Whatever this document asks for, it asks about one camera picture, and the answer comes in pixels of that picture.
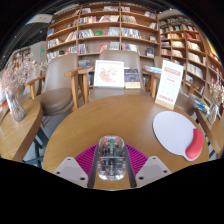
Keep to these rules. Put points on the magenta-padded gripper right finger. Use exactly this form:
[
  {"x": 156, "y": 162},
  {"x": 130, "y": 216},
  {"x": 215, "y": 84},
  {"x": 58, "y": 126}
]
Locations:
[{"x": 140, "y": 163}]

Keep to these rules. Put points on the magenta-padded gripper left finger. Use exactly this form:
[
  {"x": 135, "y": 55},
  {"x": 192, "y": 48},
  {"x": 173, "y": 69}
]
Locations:
[{"x": 83, "y": 163}]

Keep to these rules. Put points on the transparent computer mouse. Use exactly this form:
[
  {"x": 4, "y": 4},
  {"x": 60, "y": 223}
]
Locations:
[{"x": 111, "y": 160}]

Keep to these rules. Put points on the white mouse pad, red wrist rest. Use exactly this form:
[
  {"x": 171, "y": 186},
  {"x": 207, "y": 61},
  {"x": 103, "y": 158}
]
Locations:
[{"x": 173, "y": 133}]

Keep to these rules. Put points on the beige wooden-armed chair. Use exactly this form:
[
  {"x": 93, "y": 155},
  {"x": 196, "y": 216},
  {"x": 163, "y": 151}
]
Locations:
[
  {"x": 185, "y": 103},
  {"x": 55, "y": 100}
]

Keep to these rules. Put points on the round wooden side table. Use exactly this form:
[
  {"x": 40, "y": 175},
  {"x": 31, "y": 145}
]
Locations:
[
  {"x": 16, "y": 136},
  {"x": 215, "y": 133}
]

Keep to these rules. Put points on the blue and yellow book pile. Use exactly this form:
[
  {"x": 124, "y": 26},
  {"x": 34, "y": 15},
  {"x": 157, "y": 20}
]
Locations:
[{"x": 200, "y": 103}]

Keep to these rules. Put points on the white sign on wooden base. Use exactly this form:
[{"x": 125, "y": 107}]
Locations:
[{"x": 169, "y": 83}]

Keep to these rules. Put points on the dark book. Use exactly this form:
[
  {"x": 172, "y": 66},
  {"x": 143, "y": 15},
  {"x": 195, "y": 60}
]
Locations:
[{"x": 132, "y": 78}]

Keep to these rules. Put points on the glass vase with dried flowers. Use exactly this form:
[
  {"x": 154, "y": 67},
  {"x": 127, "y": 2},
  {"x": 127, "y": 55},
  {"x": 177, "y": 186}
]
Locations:
[{"x": 212, "y": 115}]

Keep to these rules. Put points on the glass vase with pink flowers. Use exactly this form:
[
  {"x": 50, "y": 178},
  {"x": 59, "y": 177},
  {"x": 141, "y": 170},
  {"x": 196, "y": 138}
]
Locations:
[{"x": 16, "y": 106}]

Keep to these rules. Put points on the white framed picture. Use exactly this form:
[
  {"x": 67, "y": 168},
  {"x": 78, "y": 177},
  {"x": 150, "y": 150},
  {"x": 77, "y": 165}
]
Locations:
[{"x": 109, "y": 74}]

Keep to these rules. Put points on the stack of pale blue books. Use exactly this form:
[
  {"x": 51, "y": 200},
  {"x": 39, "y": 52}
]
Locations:
[{"x": 153, "y": 69}]

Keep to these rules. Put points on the beige chair holding framed picture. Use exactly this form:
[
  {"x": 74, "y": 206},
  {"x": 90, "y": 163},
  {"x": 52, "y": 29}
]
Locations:
[{"x": 116, "y": 56}]

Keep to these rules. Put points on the curved wooden bookshelf unit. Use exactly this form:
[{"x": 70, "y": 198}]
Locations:
[{"x": 186, "y": 50}]

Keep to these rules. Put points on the small distant bookshelf unit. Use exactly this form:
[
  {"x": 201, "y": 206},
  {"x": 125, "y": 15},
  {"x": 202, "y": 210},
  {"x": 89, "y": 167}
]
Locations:
[{"x": 21, "y": 53}]

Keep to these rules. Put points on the wide wooden bookshelf unit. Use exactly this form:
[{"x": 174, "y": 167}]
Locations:
[{"x": 100, "y": 33}]

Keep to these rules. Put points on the white hanging ceiling sign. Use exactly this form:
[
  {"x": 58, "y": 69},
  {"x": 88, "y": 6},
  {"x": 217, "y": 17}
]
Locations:
[{"x": 38, "y": 18}]

